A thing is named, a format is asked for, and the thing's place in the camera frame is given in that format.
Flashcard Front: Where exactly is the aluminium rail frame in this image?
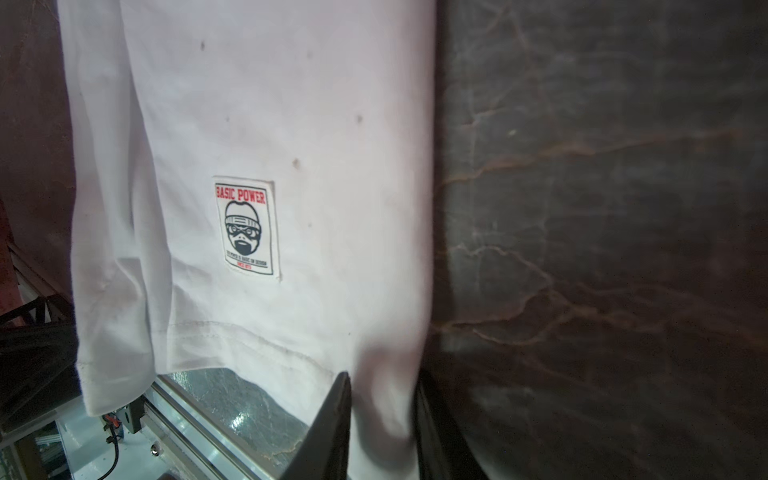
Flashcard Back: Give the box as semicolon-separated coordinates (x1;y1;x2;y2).
1;377;280;479

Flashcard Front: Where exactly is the white tank top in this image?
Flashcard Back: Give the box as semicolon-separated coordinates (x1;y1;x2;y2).
58;1;436;479

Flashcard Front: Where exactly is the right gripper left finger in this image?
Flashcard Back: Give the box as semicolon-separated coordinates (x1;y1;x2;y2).
281;372;352;480

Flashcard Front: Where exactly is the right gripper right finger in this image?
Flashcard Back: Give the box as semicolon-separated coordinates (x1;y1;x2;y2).
413;369;489;480

